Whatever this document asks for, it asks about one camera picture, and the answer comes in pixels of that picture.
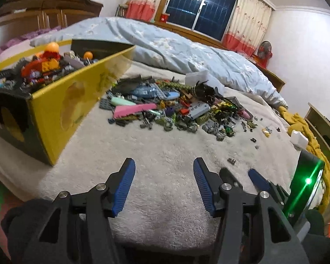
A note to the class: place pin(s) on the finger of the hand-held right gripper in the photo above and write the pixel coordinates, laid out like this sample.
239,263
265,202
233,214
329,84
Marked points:
257,178
231,177

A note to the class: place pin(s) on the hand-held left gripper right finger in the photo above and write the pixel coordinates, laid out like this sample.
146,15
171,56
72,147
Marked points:
203,187

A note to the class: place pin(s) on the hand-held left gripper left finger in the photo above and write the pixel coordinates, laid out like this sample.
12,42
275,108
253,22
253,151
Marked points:
126,184

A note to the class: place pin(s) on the pile of mixed toy bricks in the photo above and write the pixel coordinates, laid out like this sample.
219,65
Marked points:
167,107

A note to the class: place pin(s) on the yellow cardboard box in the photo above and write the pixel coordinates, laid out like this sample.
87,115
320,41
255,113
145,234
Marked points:
71,96

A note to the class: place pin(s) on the white small box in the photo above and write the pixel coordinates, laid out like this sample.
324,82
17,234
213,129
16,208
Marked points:
299,140

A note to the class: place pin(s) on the yellow white toy piece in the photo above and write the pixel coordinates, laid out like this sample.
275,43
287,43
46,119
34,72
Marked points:
266,132

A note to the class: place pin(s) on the beige fleece blanket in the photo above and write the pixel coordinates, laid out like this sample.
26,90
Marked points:
167,148

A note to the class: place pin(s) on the light wooden shelf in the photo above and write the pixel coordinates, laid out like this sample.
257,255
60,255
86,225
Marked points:
324,126

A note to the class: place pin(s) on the pink toy pig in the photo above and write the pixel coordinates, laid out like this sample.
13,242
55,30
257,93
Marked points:
243,113

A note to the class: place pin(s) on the pink long brick plate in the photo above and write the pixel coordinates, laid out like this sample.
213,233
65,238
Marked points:
134,110

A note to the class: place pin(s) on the wooden bed footboard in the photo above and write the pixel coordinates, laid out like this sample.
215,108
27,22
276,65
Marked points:
275,79

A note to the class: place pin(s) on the pale grey block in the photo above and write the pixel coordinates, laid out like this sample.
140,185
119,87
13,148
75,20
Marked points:
199,78

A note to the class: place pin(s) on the red standing fan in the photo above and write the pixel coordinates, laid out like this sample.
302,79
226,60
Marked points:
264,52

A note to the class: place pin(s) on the orange ball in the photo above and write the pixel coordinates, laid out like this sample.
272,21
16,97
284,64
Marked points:
88,55
53,47

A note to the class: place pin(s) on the light blue floral quilt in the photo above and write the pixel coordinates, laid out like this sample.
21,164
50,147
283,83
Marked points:
181,49

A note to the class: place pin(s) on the orange red toy brick heap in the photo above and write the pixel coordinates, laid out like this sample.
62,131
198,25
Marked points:
43,66

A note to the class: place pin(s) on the cream and red curtain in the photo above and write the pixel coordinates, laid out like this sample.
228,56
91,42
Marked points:
247,19
145,0

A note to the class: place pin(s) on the small red box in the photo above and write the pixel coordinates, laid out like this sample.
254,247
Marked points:
165,18

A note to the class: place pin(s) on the wooden framed window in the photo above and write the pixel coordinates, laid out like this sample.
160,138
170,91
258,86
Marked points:
200,5

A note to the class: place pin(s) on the small bookshelf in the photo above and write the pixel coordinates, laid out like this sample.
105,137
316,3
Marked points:
121,9

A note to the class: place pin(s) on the purple pillow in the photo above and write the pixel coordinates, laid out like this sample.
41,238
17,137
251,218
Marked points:
30,35

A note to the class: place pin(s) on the brown wooden headboard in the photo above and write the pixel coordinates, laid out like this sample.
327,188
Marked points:
43,2

